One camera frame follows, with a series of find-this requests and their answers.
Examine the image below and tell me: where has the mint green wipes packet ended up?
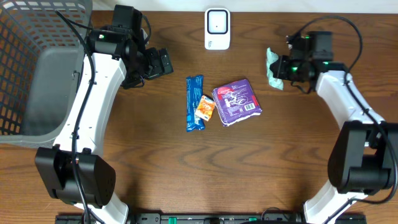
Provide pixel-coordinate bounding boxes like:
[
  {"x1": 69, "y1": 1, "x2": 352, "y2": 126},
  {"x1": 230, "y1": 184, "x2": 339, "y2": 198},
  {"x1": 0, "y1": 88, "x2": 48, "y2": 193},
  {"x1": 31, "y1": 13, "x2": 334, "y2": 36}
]
[{"x1": 266, "y1": 47, "x2": 284, "y2": 90}]

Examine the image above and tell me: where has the blue biscuit packet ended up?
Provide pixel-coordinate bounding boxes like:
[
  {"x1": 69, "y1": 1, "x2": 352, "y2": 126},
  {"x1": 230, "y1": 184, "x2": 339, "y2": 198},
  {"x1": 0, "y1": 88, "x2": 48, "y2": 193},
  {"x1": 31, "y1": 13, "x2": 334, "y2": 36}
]
[{"x1": 186, "y1": 75, "x2": 205, "y2": 132}]

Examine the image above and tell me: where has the purple Carefree pad pack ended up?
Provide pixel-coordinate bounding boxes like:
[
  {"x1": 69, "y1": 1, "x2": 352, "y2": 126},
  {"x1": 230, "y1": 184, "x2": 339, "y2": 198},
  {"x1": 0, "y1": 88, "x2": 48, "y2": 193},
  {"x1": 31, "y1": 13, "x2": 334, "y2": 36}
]
[{"x1": 212, "y1": 79, "x2": 262, "y2": 126}]

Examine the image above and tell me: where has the orange tissue packet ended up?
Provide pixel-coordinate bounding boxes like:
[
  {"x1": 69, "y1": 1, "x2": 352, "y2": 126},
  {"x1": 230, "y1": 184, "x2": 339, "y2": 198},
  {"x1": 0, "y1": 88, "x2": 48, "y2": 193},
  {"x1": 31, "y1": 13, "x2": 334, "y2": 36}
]
[{"x1": 195, "y1": 95, "x2": 216, "y2": 121}]

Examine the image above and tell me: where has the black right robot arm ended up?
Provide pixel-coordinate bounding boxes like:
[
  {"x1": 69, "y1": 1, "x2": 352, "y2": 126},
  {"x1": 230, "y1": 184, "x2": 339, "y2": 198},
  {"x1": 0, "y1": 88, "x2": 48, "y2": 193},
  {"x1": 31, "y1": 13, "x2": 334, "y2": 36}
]
[{"x1": 270, "y1": 31, "x2": 397, "y2": 223}]

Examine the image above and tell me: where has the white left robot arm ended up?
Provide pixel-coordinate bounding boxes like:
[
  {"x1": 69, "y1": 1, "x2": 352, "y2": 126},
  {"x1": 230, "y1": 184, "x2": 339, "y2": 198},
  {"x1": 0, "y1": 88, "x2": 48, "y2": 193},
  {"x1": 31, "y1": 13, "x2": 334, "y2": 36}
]
[{"x1": 35, "y1": 5, "x2": 174, "y2": 223}]

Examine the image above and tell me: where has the white barcode scanner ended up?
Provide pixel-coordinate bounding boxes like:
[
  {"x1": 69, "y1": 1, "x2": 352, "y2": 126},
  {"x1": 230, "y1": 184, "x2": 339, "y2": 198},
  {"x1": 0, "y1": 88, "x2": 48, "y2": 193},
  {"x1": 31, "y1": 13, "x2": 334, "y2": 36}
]
[{"x1": 204, "y1": 7, "x2": 231, "y2": 50}]

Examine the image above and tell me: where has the dark grey plastic basket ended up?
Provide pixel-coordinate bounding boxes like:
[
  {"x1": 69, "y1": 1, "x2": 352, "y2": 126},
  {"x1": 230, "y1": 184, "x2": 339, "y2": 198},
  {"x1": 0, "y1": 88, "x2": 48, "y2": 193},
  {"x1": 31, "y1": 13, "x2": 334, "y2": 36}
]
[{"x1": 1, "y1": 0, "x2": 93, "y2": 148}]

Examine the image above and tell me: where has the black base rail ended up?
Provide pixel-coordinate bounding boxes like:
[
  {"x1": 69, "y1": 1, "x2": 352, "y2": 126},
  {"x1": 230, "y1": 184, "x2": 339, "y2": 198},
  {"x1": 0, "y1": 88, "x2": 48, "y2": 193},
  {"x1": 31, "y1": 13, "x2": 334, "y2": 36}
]
[{"x1": 55, "y1": 212, "x2": 367, "y2": 224}]

